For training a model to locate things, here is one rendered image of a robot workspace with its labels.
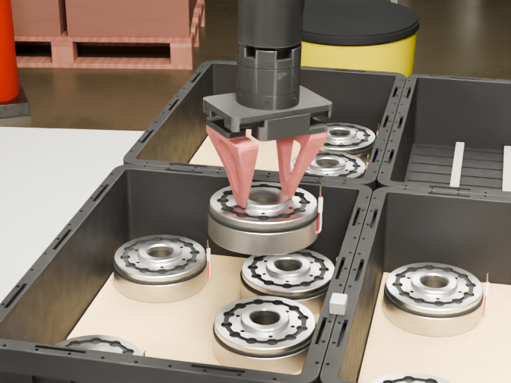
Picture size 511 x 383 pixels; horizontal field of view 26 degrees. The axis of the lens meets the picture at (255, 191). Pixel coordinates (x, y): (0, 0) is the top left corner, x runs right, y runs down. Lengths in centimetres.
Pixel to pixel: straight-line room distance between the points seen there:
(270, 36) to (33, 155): 104
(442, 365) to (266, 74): 35
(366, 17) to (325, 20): 11
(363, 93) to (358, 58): 126
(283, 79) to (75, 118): 314
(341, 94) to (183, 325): 57
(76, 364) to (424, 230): 47
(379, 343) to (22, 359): 37
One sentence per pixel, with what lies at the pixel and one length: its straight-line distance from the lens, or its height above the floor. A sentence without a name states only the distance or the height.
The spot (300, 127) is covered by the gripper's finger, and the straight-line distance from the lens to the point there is 99.
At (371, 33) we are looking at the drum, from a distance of 287.
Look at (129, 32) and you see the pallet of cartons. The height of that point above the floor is 15.
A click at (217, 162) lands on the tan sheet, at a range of 155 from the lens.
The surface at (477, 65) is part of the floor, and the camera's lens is 470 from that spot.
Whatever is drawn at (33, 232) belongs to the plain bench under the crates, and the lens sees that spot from 167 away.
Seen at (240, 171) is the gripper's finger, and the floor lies 104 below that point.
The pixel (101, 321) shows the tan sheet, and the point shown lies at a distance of 118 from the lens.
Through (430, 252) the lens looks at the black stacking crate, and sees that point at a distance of 125.
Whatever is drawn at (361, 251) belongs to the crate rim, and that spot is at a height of 93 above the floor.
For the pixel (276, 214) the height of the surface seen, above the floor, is 100.
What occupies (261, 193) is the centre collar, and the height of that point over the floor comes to 100.
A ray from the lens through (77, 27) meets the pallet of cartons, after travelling 459.
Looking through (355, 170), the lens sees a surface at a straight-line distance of 145.
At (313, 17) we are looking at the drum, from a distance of 301.
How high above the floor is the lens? 144
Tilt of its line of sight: 25 degrees down
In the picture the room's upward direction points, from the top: straight up
